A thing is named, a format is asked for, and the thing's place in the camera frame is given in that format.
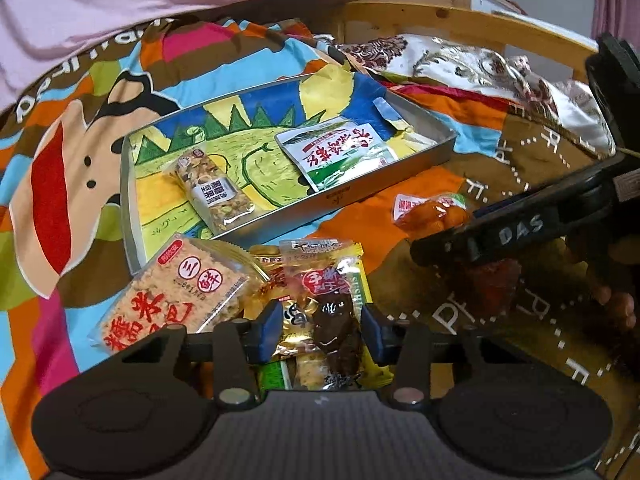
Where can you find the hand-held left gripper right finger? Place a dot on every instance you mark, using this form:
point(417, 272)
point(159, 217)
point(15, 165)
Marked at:
point(373, 331)

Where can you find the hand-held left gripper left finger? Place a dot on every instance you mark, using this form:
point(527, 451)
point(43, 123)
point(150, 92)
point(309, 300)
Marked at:
point(270, 321)

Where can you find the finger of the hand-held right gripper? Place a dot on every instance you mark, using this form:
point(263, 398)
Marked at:
point(500, 235)

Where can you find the gold snack packet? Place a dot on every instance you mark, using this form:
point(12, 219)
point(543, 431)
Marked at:
point(294, 334)

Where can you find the clear dark meat packet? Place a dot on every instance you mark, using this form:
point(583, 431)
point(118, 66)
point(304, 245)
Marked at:
point(335, 320)

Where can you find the yellow cracker bar packet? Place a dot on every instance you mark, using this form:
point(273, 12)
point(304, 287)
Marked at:
point(376, 374)

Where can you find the green snack stick packet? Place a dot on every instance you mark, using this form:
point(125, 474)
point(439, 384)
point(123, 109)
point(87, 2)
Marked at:
point(272, 375)

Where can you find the orange sausage packet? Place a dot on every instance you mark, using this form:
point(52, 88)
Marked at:
point(425, 214)

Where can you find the metal tray with painted bottom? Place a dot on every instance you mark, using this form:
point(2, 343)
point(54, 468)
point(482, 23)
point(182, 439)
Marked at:
point(165, 160)

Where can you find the person's right hand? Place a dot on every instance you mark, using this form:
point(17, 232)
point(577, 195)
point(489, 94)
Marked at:
point(612, 305)

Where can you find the orange rice cracker packet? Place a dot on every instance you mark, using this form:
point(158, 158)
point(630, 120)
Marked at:
point(165, 300)

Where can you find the pink curtain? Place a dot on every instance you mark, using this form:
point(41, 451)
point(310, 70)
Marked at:
point(607, 0)

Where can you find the clear nut bar packet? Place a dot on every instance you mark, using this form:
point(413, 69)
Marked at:
point(215, 195)

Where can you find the floral satin cloth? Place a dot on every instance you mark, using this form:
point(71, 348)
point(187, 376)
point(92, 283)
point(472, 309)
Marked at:
point(450, 60)

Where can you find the green and white snack packet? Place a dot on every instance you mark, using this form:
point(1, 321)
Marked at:
point(340, 155)

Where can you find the colourful printed blanket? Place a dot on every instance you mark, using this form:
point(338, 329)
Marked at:
point(75, 125)

